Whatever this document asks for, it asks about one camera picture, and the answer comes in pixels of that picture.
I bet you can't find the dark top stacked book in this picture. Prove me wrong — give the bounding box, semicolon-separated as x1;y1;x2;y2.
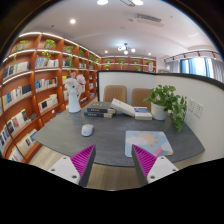
87;102;115;114

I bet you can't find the white wall power socket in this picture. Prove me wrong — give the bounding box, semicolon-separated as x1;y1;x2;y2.
194;103;203;118

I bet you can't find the green potted plant white pot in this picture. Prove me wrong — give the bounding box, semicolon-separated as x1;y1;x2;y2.
145;85;187;132

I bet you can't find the white vase with flowers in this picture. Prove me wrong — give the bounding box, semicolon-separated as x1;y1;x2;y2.
65;72;86;113

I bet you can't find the orange wooden bookshelf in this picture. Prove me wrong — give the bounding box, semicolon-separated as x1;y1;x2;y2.
0;32;101;163

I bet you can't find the pastel cartoon mouse pad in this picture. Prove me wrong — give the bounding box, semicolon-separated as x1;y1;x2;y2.
125;131;173;157

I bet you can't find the dark bottom stacked book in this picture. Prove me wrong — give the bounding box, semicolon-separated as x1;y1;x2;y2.
84;112;113;118

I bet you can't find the white flat book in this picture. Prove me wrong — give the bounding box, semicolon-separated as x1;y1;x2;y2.
134;107;152;120

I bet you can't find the dark stacked book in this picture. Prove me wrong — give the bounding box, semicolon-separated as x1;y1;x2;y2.
87;102;115;114
84;112;113;118

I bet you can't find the white partition panel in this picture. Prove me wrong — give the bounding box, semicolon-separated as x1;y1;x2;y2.
97;71;224;165

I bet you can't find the white leaning book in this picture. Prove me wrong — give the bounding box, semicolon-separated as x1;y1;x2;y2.
111;98;135;117

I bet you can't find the round ceiling chandelier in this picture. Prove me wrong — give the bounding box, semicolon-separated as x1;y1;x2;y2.
118;43;136;55

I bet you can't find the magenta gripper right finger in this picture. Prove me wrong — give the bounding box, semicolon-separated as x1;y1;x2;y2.
132;145;178;186

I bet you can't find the white computer mouse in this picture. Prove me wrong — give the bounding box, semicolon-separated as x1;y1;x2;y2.
81;124;94;137

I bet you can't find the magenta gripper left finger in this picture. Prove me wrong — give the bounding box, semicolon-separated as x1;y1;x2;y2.
49;145;96;187

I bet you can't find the tan chair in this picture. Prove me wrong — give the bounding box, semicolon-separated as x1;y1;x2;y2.
132;88;151;110
103;85;127;102

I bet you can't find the tan left chair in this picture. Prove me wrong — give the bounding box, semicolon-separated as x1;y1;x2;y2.
103;85;127;102

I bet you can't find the tan right chair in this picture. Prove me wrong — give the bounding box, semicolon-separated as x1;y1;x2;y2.
132;88;151;110

